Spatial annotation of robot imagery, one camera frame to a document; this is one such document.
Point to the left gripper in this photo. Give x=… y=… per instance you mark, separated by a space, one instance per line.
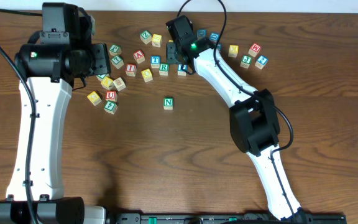
x=102 y=58

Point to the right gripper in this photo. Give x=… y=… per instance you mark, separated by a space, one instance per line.
x=172 y=53

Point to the green N block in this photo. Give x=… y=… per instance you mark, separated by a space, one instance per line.
x=168 y=103

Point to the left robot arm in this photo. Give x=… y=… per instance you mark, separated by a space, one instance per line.
x=47 y=67

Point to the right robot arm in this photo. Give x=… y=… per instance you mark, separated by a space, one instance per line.
x=253 y=116

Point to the green V block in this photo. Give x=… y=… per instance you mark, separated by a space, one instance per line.
x=101 y=77

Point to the green R block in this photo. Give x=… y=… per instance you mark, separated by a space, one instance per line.
x=164 y=69

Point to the green 7 block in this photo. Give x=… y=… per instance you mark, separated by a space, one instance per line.
x=117 y=61

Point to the blue T block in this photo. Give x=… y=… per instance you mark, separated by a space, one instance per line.
x=155 y=61

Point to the yellow block beside V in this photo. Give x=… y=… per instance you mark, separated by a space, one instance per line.
x=107 y=83

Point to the blue P block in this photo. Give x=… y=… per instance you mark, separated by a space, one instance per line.
x=182 y=70

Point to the green block upper left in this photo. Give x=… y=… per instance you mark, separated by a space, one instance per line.
x=115 y=50

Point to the yellow block top left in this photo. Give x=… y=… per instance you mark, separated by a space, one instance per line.
x=156 y=40

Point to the plain wooden picture block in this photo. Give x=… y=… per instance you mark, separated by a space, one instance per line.
x=119 y=84

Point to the red I block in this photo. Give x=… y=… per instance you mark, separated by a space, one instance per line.
x=131 y=69

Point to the yellow block centre low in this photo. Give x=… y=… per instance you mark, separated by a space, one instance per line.
x=147 y=75

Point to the red U block left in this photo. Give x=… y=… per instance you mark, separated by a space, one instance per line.
x=111 y=96

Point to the yellow block far left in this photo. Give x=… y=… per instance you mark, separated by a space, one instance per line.
x=94 y=98

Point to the red A block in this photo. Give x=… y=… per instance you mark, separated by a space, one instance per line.
x=139 y=56

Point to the green Z block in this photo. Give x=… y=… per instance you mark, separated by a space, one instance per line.
x=146 y=37

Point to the green 4 block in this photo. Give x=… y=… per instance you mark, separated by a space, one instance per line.
x=110 y=107

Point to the blue D block tilted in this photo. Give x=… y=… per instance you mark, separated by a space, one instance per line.
x=214 y=37

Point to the yellow block right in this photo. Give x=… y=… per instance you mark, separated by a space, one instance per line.
x=233 y=51

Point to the green J block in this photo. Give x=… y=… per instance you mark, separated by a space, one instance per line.
x=246 y=61

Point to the red M block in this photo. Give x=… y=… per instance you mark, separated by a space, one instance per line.
x=254 y=50

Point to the blue 2 block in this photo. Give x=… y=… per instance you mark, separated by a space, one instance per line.
x=261 y=62

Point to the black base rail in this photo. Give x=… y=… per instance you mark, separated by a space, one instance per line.
x=228 y=218

